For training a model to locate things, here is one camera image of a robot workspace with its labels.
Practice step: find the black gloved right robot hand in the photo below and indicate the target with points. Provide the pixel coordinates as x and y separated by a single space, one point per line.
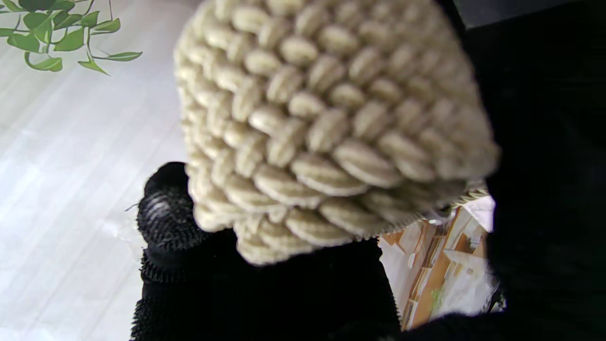
549 189

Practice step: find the beige woven belt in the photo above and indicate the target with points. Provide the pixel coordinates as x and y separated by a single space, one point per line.
322 118

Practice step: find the printed room backdrop cloth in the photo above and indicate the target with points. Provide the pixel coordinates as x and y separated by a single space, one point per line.
71 142

